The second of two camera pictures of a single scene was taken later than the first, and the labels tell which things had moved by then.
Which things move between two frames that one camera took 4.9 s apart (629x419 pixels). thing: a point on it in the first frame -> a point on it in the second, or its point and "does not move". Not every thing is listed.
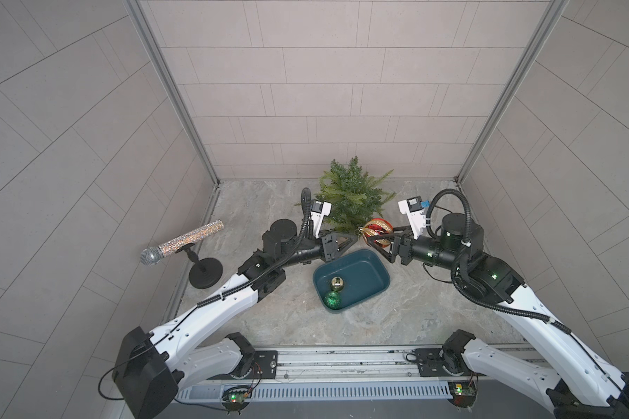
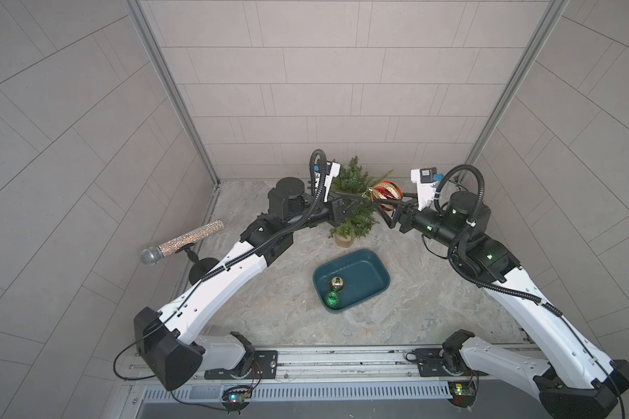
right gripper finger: [390, 256] -> [394, 219]
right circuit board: [464, 394] does not move
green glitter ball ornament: [332, 299] does not move
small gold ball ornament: [336, 284] does not move
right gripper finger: [399, 234] -> [409, 196]
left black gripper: [327, 251] -> [331, 213]
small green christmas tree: [355, 196] does not move
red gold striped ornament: [376, 227] -> [385, 190]
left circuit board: [236, 399] does not move
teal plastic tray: [364, 276] does not move
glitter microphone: [151, 255] does not move
